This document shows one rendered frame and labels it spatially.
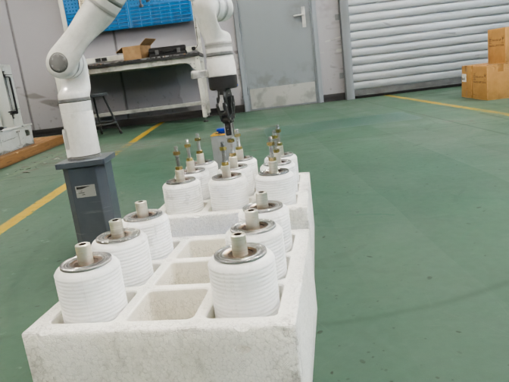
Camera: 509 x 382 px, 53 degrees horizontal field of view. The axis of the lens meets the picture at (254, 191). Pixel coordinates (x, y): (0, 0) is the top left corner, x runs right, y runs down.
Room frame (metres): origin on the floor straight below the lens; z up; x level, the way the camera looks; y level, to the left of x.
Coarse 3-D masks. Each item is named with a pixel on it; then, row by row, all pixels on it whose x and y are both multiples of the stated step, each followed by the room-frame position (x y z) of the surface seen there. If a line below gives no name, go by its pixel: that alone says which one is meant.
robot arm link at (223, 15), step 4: (192, 0) 1.39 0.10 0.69; (220, 0) 1.33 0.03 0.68; (224, 0) 1.34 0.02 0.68; (228, 0) 1.35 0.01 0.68; (220, 4) 1.32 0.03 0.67; (224, 4) 1.33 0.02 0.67; (228, 4) 1.34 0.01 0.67; (232, 4) 1.36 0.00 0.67; (220, 8) 1.32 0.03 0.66; (224, 8) 1.33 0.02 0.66; (228, 8) 1.34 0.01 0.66; (232, 8) 1.36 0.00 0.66; (220, 12) 1.33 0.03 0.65; (224, 12) 1.34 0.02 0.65; (228, 12) 1.35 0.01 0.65; (232, 12) 1.36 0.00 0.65; (220, 16) 1.34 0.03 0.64; (224, 16) 1.35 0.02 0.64; (228, 16) 1.36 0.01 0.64; (220, 20) 1.36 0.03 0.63; (224, 20) 1.37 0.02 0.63
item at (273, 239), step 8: (272, 232) 0.76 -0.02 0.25; (280, 232) 0.78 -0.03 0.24; (248, 240) 0.75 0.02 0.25; (256, 240) 0.75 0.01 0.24; (264, 240) 0.75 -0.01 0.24; (272, 240) 0.76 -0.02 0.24; (280, 240) 0.77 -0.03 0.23; (272, 248) 0.76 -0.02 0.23; (280, 248) 0.77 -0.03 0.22; (280, 256) 0.77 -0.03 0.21; (280, 264) 0.76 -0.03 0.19; (280, 272) 0.76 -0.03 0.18
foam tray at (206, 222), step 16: (304, 176) 1.46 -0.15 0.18; (304, 192) 1.27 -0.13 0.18; (160, 208) 1.28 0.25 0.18; (208, 208) 1.22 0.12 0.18; (304, 208) 1.13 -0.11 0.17; (176, 224) 1.18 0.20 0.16; (192, 224) 1.17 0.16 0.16; (208, 224) 1.17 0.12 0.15; (224, 224) 1.16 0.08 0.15; (304, 224) 1.13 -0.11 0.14
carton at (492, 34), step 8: (488, 32) 4.72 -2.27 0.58; (496, 32) 4.58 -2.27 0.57; (504, 32) 4.44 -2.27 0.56; (488, 40) 4.72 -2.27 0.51; (496, 40) 4.58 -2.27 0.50; (504, 40) 4.44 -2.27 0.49; (488, 48) 4.72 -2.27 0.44; (496, 48) 4.58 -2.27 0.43; (504, 48) 4.44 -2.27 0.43; (488, 56) 4.73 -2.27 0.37; (496, 56) 4.58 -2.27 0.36; (504, 56) 4.45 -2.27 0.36
